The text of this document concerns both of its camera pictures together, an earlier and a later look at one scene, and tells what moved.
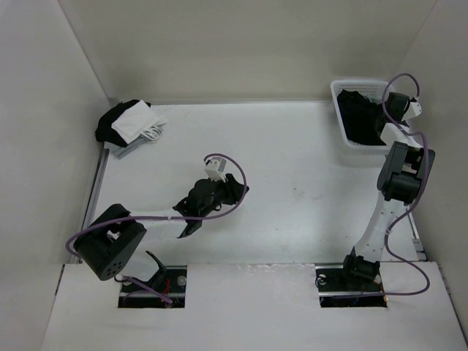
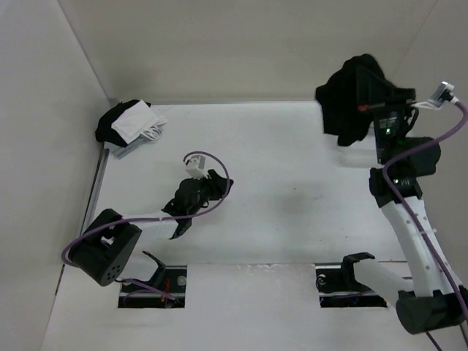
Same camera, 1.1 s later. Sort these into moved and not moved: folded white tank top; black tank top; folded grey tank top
Moved: black tank top
Not moved: folded grey tank top; folded white tank top
